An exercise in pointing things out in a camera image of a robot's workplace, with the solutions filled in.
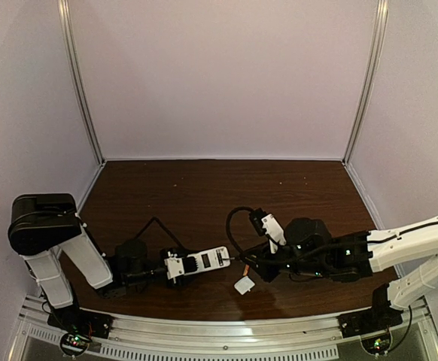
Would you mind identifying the yellow handled screwdriver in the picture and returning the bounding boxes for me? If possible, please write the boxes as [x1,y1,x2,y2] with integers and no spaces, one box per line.
[227,256,257,265]

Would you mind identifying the orange battery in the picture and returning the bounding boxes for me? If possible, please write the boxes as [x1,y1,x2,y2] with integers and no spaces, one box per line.
[242,265,250,277]

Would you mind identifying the white battery cover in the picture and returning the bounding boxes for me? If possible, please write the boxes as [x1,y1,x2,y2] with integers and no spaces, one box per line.
[234,276,255,296]

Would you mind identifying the white red remote control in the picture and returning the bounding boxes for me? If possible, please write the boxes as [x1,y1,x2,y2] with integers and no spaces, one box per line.
[182,246,231,275]

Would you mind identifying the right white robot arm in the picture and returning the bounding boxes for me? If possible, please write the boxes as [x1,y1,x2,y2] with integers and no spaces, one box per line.
[239,208,438,312]

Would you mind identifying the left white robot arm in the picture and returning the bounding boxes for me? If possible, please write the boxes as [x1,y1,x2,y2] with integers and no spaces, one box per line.
[8,193,166,308]

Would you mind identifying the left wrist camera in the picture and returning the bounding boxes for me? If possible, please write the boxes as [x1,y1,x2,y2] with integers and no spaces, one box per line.
[160,248,187,288]

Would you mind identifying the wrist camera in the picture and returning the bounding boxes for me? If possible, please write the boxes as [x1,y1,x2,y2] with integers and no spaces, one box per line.
[160,248,187,288]
[249,208,287,254]

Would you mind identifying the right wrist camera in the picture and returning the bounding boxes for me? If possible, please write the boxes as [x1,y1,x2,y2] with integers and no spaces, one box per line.
[249,208,287,254]

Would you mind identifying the left black camera cable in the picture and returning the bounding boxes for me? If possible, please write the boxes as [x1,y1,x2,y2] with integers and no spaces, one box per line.
[135,217,186,253]

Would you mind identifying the black camera cable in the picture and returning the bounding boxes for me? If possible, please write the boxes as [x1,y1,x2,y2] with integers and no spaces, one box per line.
[226,206,367,264]
[135,217,186,253]

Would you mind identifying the front aluminium rail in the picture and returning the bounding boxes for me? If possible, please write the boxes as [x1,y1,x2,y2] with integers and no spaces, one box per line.
[5,296,438,360]

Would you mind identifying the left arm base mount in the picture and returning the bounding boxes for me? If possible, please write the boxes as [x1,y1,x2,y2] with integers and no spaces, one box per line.
[41,300,114,359]

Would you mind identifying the right black camera cable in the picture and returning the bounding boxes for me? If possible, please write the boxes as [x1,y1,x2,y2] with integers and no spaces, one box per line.
[226,206,367,264]

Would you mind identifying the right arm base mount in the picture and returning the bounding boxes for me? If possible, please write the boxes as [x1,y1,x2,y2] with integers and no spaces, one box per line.
[337,284,413,357]

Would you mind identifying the right aluminium frame post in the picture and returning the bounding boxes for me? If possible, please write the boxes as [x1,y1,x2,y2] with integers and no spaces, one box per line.
[342,0,389,166]

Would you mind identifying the aluminium frame post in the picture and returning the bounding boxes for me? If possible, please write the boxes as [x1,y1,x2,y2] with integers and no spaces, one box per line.
[57,0,105,165]
[342,0,389,166]

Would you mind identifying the left aluminium frame post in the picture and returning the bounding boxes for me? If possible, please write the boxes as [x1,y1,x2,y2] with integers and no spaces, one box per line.
[57,0,105,165]

